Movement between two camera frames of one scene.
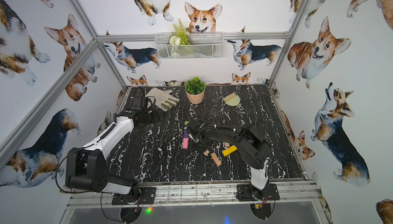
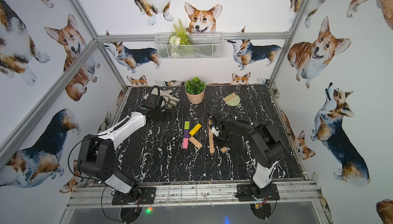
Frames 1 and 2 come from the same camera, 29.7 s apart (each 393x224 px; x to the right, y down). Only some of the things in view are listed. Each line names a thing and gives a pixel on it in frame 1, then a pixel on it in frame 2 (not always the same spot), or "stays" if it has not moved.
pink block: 185,143 stays
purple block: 186,134 stays
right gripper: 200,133 to 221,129
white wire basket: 203,46 stays
